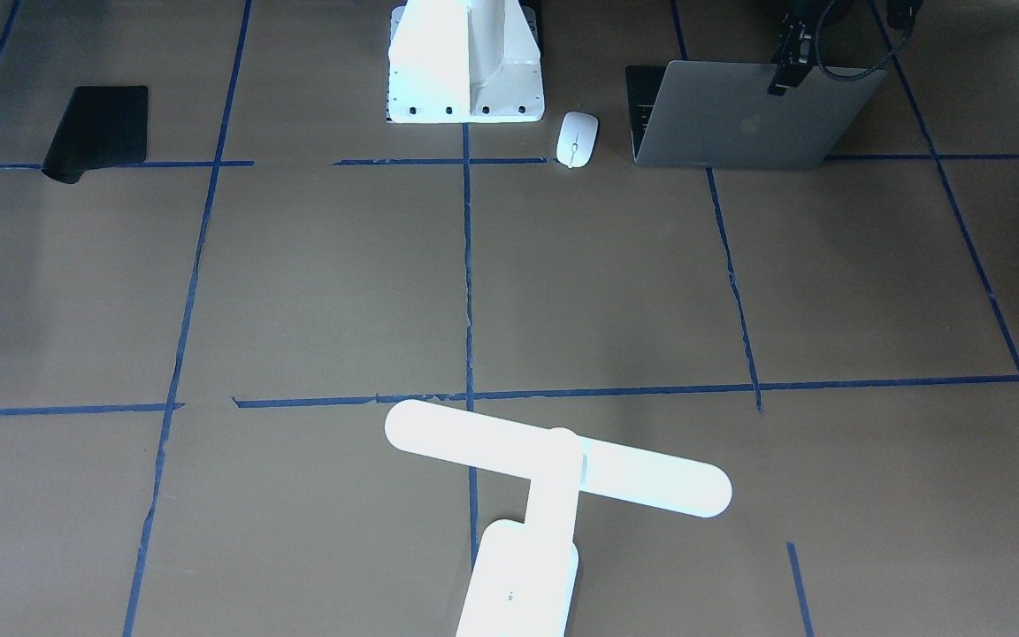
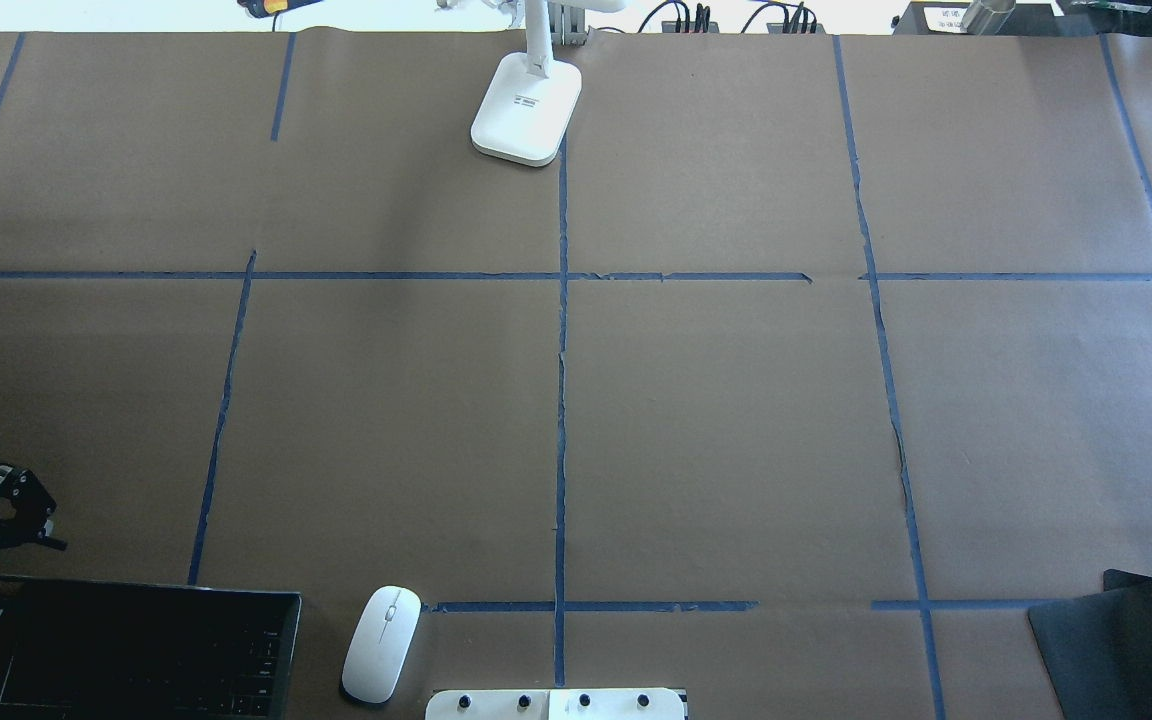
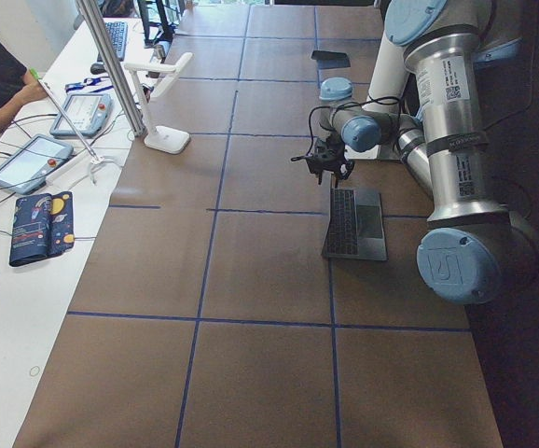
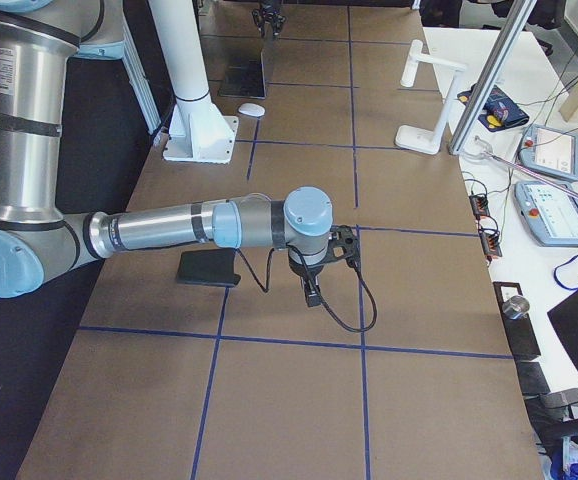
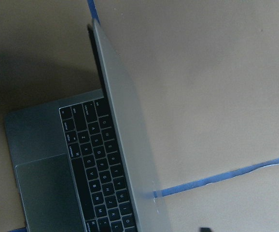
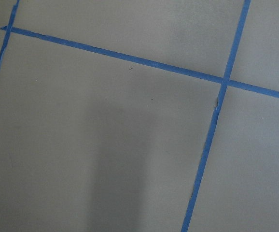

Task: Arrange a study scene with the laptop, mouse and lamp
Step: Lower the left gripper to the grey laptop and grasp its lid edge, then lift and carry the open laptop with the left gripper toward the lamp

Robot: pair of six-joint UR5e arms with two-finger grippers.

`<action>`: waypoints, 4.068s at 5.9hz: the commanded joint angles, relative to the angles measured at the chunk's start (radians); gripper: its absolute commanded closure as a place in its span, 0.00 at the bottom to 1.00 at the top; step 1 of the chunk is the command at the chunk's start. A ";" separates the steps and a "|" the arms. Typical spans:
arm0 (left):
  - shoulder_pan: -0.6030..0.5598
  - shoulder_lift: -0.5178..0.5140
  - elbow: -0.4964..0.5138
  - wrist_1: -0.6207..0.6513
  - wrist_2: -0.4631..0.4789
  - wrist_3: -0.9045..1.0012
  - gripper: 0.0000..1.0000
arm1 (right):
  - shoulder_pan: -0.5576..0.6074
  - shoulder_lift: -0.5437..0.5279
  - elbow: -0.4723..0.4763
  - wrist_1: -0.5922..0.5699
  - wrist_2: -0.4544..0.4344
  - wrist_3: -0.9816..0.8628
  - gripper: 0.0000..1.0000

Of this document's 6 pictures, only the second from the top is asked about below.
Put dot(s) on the upper orange black connector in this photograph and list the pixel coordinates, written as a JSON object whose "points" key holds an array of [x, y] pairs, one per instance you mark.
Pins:
{"points": [[694, 19]]}

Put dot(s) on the black flat box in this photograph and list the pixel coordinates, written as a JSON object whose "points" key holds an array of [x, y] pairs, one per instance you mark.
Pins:
{"points": [[942, 18]]}

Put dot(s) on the orange black connector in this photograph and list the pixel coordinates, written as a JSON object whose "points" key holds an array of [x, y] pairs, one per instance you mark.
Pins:
{"points": [[796, 19], [694, 19]]}

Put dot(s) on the white desk lamp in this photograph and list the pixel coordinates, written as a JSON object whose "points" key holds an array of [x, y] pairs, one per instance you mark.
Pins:
{"points": [[530, 101]]}

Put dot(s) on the grey laptop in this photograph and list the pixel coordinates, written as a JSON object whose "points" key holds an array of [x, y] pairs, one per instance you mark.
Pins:
{"points": [[106, 650]]}

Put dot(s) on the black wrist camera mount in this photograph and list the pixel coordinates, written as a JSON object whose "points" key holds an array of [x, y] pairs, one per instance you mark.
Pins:
{"points": [[26, 510]]}

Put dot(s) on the silver metal cylinder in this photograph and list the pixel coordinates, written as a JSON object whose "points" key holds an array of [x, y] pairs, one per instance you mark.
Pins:
{"points": [[986, 17]]}

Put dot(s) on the black mouse pad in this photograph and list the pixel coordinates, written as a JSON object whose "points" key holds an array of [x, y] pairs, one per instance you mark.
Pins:
{"points": [[1097, 649]]}

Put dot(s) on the lower orange black connector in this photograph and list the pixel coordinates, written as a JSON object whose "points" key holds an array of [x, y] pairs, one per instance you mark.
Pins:
{"points": [[796, 19]]}

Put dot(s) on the blue yellow pouch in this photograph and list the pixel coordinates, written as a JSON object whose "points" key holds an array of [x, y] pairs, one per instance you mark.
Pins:
{"points": [[259, 9]]}

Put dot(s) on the white computer mouse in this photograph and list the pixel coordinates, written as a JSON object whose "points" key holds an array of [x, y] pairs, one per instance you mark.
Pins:
{"points": [[380, 645]]}

